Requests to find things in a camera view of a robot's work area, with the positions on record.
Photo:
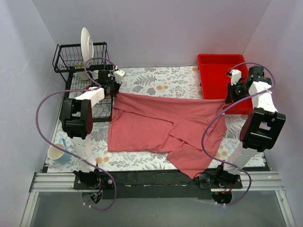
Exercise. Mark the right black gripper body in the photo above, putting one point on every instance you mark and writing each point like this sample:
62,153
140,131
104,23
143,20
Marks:
232,92

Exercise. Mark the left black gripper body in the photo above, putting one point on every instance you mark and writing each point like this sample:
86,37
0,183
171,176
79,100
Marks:
112,87

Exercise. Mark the pink red t shirt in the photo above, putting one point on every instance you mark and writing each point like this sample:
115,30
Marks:
174,126

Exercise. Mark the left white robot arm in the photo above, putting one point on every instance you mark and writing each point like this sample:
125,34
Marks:
77,116

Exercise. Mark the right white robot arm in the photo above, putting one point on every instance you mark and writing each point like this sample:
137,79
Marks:
264,123

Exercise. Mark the blue white floral teapot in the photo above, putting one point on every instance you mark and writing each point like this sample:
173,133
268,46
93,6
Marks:
93,74

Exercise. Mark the red plastic bin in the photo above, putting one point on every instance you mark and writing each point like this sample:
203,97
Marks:
214,81

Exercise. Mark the white ceramic plate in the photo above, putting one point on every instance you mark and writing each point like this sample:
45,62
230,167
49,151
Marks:
87,48

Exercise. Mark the blue white mug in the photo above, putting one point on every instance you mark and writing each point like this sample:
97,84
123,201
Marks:
58,155

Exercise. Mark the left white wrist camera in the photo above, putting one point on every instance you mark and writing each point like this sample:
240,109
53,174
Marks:
119,74

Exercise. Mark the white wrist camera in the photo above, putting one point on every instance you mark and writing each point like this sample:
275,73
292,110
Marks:
235,76
119,74

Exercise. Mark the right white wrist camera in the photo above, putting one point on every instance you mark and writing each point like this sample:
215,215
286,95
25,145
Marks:
235,76

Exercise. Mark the black wire dish rack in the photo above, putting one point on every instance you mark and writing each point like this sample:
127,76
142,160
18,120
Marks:
65,58

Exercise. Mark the aluminium frame rail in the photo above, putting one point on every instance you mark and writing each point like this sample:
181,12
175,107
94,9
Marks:
66,182

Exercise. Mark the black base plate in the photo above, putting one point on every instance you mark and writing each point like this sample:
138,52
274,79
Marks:
99,186

